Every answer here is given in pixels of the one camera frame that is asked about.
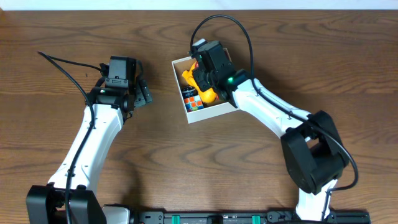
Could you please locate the yellow rubber toy animal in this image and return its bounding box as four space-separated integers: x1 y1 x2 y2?
182 62 218 103

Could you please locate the black round cap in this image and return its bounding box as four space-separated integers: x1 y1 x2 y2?
181 85 198 98

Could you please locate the colourful puzzle cube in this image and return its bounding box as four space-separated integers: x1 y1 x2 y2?
183 95 204 113

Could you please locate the white cardboard box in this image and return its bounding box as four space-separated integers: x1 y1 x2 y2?
172 57 237 124

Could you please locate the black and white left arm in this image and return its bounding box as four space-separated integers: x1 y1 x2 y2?
25 78 152 223

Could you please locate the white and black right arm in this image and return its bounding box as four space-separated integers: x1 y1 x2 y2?
192 68 355 221

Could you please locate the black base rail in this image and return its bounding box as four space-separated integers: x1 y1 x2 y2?
128 210 371 224

